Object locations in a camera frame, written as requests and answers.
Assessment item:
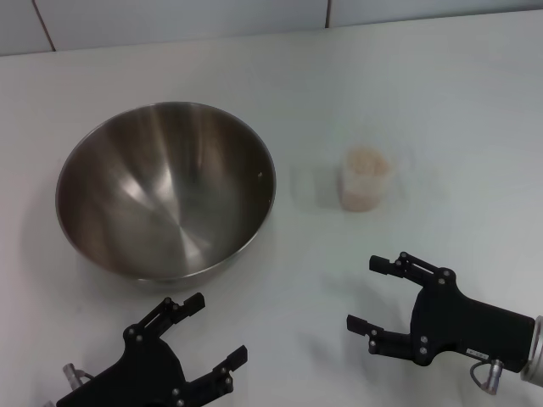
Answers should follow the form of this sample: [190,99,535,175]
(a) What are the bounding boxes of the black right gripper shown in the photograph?
[346,251,537,375]

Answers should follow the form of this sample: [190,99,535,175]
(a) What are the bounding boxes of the clear plastic measuring cup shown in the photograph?
[337,142,415,213]

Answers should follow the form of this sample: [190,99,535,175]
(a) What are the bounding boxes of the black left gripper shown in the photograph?
[56,292,249,407]

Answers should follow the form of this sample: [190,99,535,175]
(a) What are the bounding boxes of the large stainless steel bowl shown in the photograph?
[54,100,277,293]

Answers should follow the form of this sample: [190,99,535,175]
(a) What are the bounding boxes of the white rice grains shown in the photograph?
[341,146,390,212]

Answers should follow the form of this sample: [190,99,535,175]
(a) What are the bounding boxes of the left wrist connector with cable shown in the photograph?
[62,363,95,390]

